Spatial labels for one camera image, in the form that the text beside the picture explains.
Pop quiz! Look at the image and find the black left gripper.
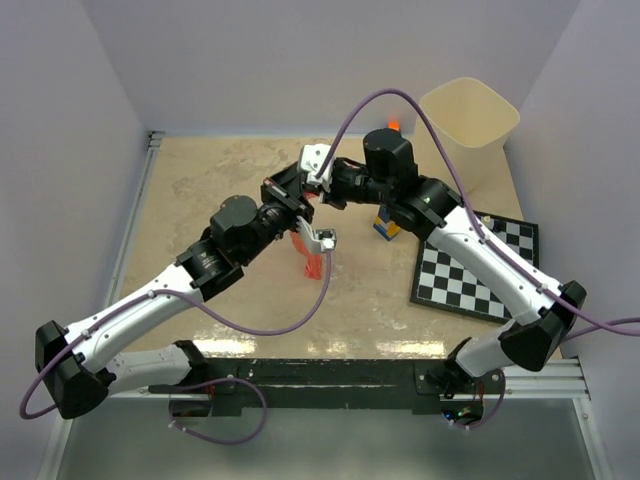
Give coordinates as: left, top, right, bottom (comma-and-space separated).
240, 162, 316, 265

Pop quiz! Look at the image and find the red plastic trash bag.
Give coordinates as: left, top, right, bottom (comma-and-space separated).
290, 212, 323, 280

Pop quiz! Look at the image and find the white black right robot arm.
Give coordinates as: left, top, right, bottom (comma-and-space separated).
298, 128, 586, 397

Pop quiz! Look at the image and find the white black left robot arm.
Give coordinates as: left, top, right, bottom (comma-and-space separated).
34, 164, 314, 419

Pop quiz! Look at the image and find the cream plastic trash bin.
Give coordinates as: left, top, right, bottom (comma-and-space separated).
419, 77, 520, 192

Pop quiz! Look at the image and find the yellow blue toy block stack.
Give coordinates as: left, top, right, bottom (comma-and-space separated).
373, 205, 401, 241

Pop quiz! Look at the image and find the black white checkerboard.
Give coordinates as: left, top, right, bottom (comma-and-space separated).
409, 209, 541, 324

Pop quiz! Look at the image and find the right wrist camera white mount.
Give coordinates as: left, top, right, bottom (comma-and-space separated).
297, 143, 330, 186

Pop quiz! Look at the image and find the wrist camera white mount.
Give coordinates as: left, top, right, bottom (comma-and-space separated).
297, 216, 337, 255
297, 143, 330, 186

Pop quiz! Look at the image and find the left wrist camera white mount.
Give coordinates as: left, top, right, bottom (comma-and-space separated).
297, 216, 337, 255

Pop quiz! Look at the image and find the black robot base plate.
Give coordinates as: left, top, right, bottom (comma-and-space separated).
149, 358, 504, 416

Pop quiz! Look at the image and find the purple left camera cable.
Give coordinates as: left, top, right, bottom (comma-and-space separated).
19, 249, 335, 444

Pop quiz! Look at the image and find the purple camera cable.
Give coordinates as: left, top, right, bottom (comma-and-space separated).
309, 88, 640, 431
19, 249, 335, 444

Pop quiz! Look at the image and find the aluminium frame rail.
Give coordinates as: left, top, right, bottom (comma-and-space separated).
37, 130, 614, 480

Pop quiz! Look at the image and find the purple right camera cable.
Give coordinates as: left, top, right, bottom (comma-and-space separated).
309, 88, 640, 431

